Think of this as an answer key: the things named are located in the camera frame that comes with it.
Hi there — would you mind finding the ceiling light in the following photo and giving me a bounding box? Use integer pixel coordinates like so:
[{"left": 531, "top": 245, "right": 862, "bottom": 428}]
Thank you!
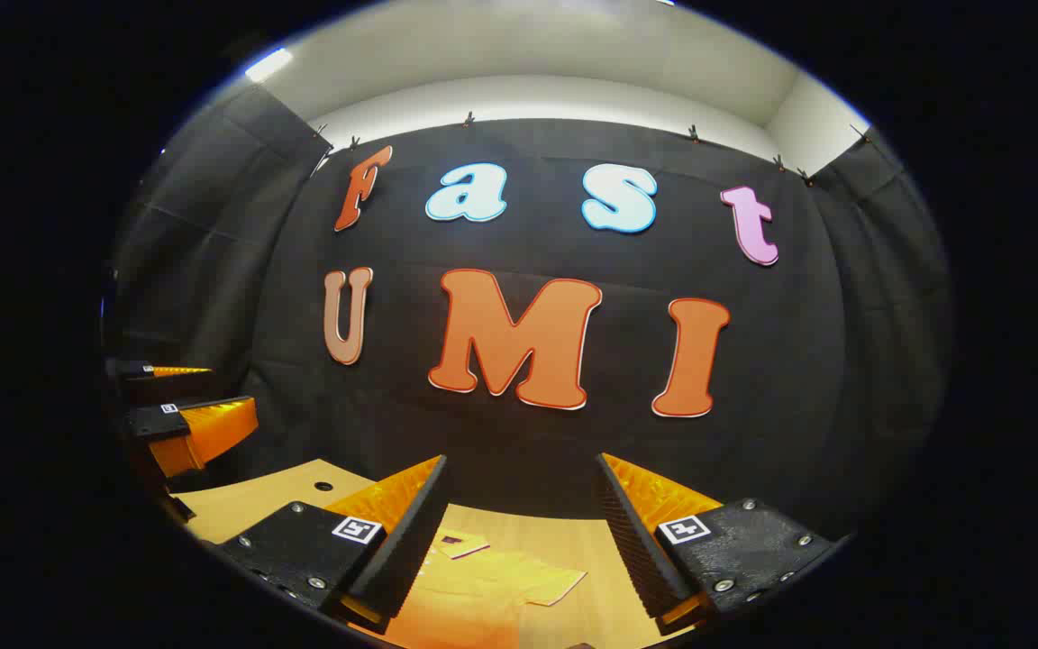
[{"left": 244, "top": 47, "right": 295, "bottom": 84}]

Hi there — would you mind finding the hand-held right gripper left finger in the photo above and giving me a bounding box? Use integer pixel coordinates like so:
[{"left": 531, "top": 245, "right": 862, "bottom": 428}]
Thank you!
[{"left": 211, "top": 453, "right": 451, "bottom": 635}]

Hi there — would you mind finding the orange T-shirt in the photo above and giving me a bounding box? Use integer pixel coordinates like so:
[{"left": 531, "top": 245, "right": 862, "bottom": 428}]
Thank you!
[{"left": 384, "top": 530, "right": 587, "bottom": 649}]

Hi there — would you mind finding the black backdrop cloth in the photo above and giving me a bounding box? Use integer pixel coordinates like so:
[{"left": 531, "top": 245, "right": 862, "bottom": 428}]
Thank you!
[{"left": 105, "top": 86, "right": 952, "bottom": 542}]

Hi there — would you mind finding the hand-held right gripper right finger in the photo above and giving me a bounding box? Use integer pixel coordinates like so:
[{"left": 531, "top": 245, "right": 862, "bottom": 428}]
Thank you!
[{"left": 593, "top": 452, "right": 849, "bottom": 636}]

